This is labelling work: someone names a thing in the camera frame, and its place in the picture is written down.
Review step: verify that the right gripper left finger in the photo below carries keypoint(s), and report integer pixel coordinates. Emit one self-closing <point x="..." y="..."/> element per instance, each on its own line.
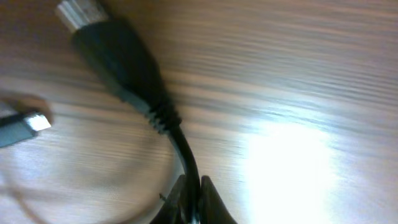
<point x="173" y="209"/>

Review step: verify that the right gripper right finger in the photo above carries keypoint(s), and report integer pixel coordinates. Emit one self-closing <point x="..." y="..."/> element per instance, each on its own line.
<point x="212" y="210"/>

